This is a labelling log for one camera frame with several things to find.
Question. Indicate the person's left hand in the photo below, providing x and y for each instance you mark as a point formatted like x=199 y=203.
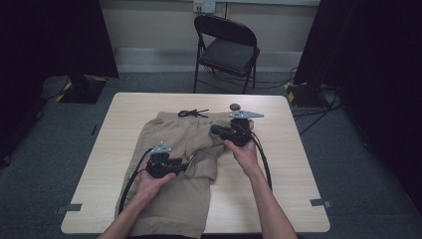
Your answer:
x=149 y=187

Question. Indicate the grey tape strip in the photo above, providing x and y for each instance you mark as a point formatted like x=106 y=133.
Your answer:
x=321 y=202
x=69 y=208

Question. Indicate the black folding chair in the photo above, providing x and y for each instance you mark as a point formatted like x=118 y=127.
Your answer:
x=229 y=54

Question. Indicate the black stand base striped tape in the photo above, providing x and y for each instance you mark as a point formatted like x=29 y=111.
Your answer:
x=84 y=91
x=305 y=94

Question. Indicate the white wall outlet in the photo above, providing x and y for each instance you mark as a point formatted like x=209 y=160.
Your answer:
x=204 y=6

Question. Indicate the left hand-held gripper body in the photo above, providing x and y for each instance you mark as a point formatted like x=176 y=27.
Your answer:
x=159 y=164

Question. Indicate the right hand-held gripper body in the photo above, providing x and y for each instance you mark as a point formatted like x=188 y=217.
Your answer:
x=241 y=131

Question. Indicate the black curtain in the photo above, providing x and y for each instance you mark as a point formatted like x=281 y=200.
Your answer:
x=49 y=49
x=371 y=66

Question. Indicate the person's right hand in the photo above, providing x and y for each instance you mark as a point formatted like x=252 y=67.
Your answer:
x=247 y=159

